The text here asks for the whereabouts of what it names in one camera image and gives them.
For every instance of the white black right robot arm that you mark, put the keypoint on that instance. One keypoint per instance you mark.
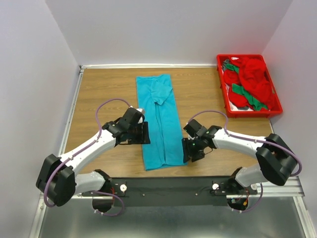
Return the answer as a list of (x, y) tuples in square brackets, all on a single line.
[(275, 161)]

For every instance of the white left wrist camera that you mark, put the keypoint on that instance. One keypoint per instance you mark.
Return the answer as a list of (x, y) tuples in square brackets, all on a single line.
[(142, 116)]

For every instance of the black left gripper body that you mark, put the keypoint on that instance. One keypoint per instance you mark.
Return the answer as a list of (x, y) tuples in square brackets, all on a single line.
[(130, 129)]

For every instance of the teal t-shirt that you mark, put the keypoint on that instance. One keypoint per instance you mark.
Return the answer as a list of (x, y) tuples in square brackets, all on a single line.
[(155, 95)]

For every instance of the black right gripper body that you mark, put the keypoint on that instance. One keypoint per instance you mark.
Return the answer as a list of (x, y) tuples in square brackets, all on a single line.
[(198, 151)]

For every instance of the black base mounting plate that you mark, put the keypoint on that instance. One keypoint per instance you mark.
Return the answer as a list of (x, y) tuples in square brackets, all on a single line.
[(176, 191)]

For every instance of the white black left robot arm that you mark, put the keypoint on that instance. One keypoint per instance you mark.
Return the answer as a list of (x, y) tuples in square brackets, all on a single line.
[(59, 178)]

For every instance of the red t-shirt pile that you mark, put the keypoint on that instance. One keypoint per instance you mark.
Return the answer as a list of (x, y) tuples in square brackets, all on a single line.
[(253, 79)]

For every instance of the grey garment in bin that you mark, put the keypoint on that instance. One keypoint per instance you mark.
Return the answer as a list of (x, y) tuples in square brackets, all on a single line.
[(225, 63)]

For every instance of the green t-shirt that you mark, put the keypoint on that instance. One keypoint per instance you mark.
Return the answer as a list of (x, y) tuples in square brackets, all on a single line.
[(239, 98)]

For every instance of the red plastic bin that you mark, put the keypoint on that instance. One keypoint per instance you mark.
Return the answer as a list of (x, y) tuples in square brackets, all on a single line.
[(234, 114)]

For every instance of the aluminium frame rail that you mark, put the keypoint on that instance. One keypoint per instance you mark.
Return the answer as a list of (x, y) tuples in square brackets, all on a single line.
[(105, 95)]

